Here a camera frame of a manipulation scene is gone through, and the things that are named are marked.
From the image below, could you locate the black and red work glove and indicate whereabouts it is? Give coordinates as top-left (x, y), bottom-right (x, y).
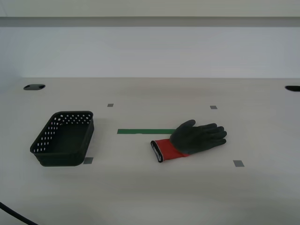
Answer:
top-left (150, 120), bottom-right (227, 163)

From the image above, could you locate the black perforated plastic basket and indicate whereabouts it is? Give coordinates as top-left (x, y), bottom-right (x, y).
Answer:
top-left (30, 111), bottom-right (95, 167)

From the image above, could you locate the green tape strip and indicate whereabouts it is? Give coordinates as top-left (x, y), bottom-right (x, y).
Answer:
top-left (117, 128), bottom-right (177, 135)

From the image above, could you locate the black cable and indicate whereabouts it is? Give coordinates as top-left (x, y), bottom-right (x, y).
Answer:
top-left (0, 202), bottom-right (39, 225)

